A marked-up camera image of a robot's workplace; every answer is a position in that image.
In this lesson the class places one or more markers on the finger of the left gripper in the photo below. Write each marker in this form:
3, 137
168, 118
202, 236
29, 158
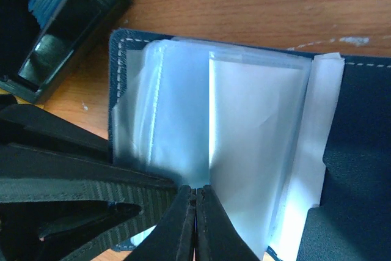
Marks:
41, 120
60, 207

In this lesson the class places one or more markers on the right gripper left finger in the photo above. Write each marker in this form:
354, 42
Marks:
173, 237

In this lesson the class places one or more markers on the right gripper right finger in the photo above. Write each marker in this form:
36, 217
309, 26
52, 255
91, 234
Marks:
215, 235

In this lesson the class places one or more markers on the blue leather card holder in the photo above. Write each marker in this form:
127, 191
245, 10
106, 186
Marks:
295, 145

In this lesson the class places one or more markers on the black bin with blue cards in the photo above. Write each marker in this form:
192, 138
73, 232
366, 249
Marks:
35, 60

